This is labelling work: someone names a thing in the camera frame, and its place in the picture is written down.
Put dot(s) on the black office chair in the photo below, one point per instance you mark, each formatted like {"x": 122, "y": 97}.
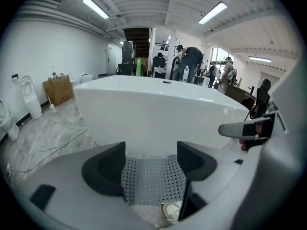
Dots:
{"x": 261, "y": 99}

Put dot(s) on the long ceiling light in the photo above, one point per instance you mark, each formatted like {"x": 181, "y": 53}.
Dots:
{"x": 259, "y": 59}
{"x": 96, "y": 7}
{"x": 213, "y": 13}

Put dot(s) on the white toilet with raised lid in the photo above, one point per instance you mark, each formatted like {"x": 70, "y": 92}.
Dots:
{"x": 31, "y": 97}

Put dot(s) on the person's left white shoe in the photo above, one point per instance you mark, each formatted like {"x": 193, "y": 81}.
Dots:
{"x": 171, "y": 212}

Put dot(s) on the dark desk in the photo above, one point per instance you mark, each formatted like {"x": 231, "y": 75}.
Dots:
{"x": 239, "y": 95}

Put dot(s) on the black machine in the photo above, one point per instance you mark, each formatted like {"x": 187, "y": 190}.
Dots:
{"x": 128, "y": 56}

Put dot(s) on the white toilet brush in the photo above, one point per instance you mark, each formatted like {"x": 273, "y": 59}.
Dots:
{"x": 51, "y": 105}

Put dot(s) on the white door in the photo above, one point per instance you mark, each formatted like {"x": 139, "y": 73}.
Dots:
{"x": 110, "y": 59}

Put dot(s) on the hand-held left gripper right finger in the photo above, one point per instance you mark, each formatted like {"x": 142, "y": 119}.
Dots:
{"x": 227, "y": 176}

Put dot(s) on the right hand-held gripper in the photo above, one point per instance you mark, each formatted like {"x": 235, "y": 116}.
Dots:
{"x": 292, "y": 109}

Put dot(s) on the green bottle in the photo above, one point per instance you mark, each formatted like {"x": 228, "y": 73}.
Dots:
{"x": 138, "y": 67}

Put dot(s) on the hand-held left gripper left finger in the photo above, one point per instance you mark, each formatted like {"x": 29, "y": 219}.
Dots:
{"x": 72, "y": 200}

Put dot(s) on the white bathtub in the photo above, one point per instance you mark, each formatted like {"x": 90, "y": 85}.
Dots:
{"x": 156, "y": 114}

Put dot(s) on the wall paper holder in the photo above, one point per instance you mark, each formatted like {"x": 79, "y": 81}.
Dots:
{"x": 15, "y": 77}

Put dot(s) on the brown box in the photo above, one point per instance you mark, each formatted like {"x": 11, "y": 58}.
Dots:
{"x": 58, "y": 91}

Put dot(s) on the clear plastic bottle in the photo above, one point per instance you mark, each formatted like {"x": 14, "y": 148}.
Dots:
{"x": 186, "y": 74}

